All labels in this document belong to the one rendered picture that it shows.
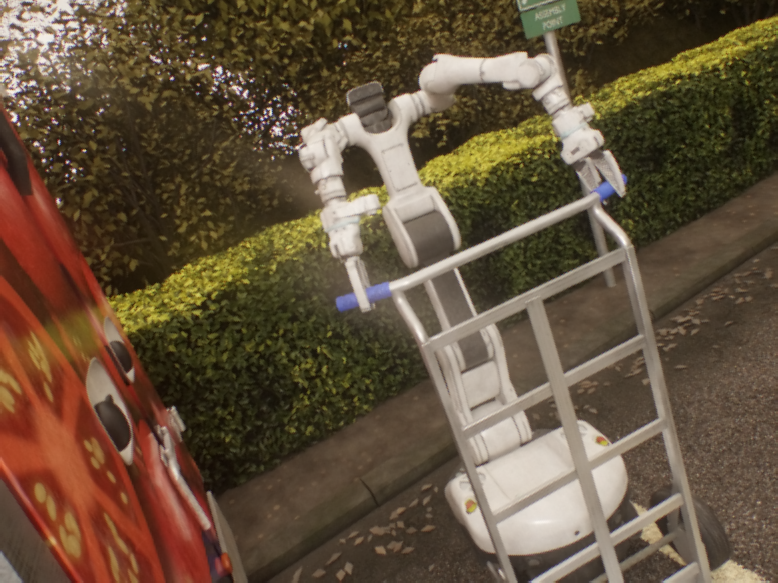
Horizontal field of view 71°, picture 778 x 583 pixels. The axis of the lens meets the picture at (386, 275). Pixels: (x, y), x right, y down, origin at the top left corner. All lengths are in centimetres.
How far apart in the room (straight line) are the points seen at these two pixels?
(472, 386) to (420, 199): 72
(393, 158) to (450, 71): 43
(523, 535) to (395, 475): 93
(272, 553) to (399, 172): 164
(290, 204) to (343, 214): 381
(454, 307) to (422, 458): 94
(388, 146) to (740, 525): 169
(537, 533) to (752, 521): 74
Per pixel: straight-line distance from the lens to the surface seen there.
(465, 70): 160
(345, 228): 122
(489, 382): 212
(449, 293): 193
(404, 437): 283
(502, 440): 218
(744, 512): 226
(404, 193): 193
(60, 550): 65
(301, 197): 507
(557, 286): 130
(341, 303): 123
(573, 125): 146
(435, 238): 186
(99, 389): 130
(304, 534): 257
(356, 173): 529
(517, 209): 344
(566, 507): 183
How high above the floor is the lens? 158
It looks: 16 degrees down
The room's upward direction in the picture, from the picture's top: 20 degrees counter-clockwise
